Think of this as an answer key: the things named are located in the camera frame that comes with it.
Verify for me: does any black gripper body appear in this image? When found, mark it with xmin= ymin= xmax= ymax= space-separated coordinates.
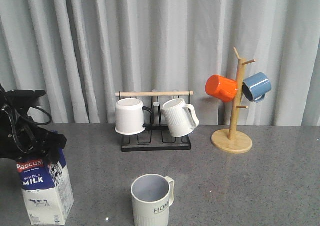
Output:
xmin=0 ymin=105 xmax=50 ymax=160

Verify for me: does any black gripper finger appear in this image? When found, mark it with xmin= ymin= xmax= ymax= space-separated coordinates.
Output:
xmin=46 ymin=131 xmax=67 ymax=164

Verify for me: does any blue white milk carton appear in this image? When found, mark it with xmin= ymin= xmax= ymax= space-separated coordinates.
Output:
xmin=16 ymin=149 xmax=74 ymax=225

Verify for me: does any cream HOME mug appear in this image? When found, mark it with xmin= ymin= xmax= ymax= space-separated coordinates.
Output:
xmin=131 ymin=174 xmax=175 ymax=226

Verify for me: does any grey curtain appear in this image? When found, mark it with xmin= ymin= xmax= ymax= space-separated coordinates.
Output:
xmin=0 ymin=0 xmax=320 ymax=126

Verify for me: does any white ribbed mug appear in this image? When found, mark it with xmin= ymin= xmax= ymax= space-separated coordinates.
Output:
xmin=161 ymin=98 xmax=200 ymax=137

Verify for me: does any wooden mug tree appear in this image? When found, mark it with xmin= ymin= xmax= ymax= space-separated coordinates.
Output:
xmin=211 ymin=47 xmax=255 ymax=154

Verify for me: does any orange mug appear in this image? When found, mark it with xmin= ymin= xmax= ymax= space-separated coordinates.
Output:
xmin=205 ymin=74 xmax=238 ymax=102

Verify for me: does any blue mug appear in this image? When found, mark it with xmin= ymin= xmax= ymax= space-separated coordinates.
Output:
xmin=242 ymin=72 xmax=272 ymax=103

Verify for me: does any black cable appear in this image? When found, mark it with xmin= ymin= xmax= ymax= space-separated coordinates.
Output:
xmin=27 ymin=106 xmax=53 ymax=126

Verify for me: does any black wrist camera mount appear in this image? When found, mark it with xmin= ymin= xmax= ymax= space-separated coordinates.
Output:
xmin=6 ymin=89 xmax=46 ymax=108

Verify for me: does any white mug black handle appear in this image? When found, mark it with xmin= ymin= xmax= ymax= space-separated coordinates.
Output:
xmin=115 ymin=98 xmax=155 ymax=135

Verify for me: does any black wire mug rack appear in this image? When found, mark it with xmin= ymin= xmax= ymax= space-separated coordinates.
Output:
xmin=115 ymin=90 xmax=194 ymax=152

